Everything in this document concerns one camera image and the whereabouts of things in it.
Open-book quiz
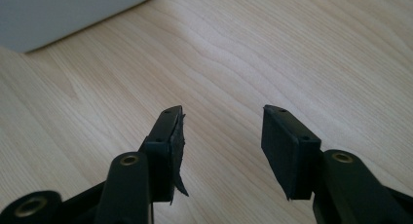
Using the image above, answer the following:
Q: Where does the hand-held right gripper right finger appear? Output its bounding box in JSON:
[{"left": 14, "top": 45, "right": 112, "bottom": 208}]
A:
[{"left": 260, "top": 104, "right": 322, "bottom": 202}]

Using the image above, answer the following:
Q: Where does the grey flat box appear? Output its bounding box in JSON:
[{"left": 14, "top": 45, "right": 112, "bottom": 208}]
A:
[{"left": 0, "top": 0, "right": 160, "bottom": 55}]

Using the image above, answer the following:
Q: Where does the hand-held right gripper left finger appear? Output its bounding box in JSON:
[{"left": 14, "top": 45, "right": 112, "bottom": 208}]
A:
[{"left": 138, "top": 104, "right": 190, "bottom": 206}]

